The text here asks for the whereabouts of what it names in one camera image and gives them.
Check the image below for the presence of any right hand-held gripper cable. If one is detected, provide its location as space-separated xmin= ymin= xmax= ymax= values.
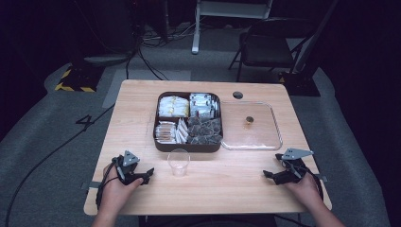
xmin=296 ymin=166 xmax=325 ymax=202

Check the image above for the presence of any black stand base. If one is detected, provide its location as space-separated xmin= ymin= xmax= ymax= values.
xmin=278 ymin=69 xmax=322 ymax=97

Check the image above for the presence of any person's right hand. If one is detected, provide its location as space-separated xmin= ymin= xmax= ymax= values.
xmin=284 ymin=171 xmax=323 ymax=208

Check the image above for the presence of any clear lid with gold knob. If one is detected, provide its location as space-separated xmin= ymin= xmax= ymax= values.
xmin=219 ymin=100 xmax=284 ymax=151

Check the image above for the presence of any black floor cable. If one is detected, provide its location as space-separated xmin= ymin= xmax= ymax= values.
xmin=4 ymin=104 xmax=115 ymax=227

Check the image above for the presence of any pile of silver packets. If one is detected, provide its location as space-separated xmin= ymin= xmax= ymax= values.
xmin=189 ymin=93 xmax=220 ymax=119

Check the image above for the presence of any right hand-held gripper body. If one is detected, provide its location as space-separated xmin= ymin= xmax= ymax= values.
xmin=273 ymin=148 xmax=315 ymax=186

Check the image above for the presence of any person's left hand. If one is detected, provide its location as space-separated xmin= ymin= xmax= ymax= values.
xmin=101 ymin=163 xmax=145 ymax=217

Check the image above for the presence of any brown compartment tray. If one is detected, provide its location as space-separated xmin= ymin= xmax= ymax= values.
xmin=152 ymin=91 xmax=224 ymax=153

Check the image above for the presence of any left hand-held gripper cable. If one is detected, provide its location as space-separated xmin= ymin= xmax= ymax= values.
xmin=95 ymin=160 xmax=120 ymax=210

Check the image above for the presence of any pile of white yellow packets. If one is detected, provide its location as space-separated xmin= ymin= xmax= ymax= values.
xmin=157 ymin=96 xmax=190 ymax=118

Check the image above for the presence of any hand-held gripper cable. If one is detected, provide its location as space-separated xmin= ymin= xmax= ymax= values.
xmin=95 ymin=160 xmax=120 ymax=210
xmin=296 ymin=166 xmax=325 ymax=202

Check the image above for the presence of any pile of brown stick packets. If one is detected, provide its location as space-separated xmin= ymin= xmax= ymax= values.
xmin=154 ymin=120 xmax=178 ymax=145

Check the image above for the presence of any yellow black striped base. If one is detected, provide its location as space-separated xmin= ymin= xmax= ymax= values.
xmin=54 ymin=63 xmax=106 ymax=94

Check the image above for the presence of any pile of dark tea bags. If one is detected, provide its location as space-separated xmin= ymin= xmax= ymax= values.
xmin=186 ymin=115 xmax=223 ymax=146

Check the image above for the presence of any white metal stand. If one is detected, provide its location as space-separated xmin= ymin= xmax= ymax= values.
xmin=191 ymin=0 xmax=274 ymax=56

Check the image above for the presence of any clear plastic cup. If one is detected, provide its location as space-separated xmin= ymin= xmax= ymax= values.
xmin=166 ymin=148 xmax=191 ymax=177

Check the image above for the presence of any row of white sachets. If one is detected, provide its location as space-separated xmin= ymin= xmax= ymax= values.
xmin=175 ymin=117 xmax=190 ymax=145

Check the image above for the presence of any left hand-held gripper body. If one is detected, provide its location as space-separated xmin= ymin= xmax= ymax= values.
xmin=112 ymin=149 xmax=142 ymax=185

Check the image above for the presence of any bundle of floor cables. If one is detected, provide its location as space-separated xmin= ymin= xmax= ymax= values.
xmin=125 ymin=18 xmax=202 ymax=81

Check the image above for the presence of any black folding chair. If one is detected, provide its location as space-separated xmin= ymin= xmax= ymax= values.
xmin=228 ymin=16 xmax=318 ymax=83

